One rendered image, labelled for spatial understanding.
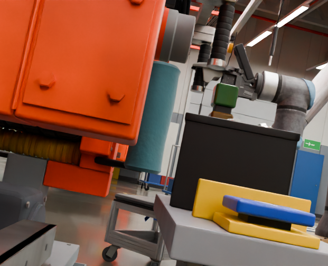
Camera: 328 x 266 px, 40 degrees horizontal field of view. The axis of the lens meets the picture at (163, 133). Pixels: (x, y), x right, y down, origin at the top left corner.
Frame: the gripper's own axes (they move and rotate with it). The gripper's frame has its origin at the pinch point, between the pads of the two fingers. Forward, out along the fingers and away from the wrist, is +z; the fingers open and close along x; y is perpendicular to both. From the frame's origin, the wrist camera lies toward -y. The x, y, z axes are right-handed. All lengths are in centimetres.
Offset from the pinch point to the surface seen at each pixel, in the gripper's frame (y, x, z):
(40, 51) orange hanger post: 22, -79, 26
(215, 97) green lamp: 20, -60, 1
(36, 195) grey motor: 43, -49, 29
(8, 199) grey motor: 44, -59, 31
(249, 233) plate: 38, -99, 1
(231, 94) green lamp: 19, -60, -2
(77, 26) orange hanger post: 18, -79, 22
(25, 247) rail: 44, -91, 21
